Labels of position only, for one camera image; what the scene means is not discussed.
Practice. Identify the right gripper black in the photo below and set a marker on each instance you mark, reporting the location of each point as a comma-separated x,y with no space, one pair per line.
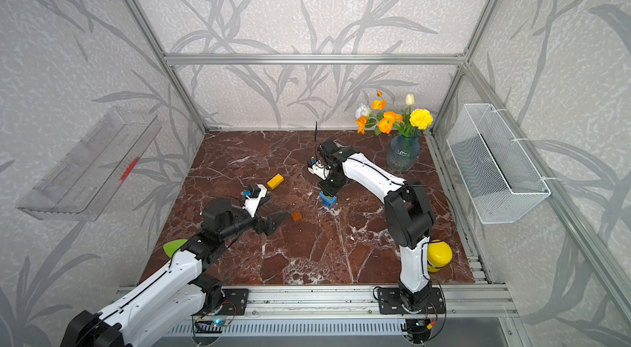
326,188

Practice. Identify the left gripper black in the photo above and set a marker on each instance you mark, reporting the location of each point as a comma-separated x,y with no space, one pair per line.
266,229

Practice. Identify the orange small lego brick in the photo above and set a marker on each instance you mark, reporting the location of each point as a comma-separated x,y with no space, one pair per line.
296,216

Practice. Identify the light blue long lego brick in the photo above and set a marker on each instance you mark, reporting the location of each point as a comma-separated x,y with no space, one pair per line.
322,195

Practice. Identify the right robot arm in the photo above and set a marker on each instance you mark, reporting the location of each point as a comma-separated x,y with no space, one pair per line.
409,215

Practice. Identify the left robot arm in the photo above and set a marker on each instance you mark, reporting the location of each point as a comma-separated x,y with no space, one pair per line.
187,267

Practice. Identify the yellow long lego brick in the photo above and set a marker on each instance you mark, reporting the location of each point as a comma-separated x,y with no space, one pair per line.
276,181

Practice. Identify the blue glass vase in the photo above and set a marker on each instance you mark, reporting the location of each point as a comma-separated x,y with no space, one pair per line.
403,153

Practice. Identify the orange yellow flower bouquet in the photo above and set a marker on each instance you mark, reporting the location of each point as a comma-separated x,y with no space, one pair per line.
409,123

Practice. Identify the green plastic leaf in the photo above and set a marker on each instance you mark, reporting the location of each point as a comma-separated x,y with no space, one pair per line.
173,246

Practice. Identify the left circuit board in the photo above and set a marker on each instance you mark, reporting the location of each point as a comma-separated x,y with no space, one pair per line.
211,326

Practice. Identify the circuit board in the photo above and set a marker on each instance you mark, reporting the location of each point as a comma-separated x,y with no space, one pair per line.
211,326
419,331

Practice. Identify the yellow bottle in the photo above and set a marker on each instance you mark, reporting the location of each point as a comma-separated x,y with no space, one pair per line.
439,255

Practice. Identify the right circuit board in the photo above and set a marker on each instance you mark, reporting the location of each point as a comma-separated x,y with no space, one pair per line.
419,331

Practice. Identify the clear plastic tray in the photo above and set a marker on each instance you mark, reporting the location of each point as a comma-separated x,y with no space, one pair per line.
80,186

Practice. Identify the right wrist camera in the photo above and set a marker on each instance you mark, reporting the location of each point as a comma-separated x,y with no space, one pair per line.
318,169

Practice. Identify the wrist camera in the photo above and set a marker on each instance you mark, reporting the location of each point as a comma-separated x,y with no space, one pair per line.
254,196
318,169

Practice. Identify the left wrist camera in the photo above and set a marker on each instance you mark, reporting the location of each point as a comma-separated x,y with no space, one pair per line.
254,196

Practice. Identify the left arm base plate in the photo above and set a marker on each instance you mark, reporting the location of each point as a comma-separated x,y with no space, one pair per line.
233,302

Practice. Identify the aluminium frame crossbar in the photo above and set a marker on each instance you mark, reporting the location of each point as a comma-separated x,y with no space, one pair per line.
273,59

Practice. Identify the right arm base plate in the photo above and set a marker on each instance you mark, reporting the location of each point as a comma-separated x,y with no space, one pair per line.
398,300

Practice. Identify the white wire basket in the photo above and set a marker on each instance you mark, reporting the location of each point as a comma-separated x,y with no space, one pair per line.
501,179

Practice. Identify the aluminium front rail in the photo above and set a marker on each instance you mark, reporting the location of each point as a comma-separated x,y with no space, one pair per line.
276,302

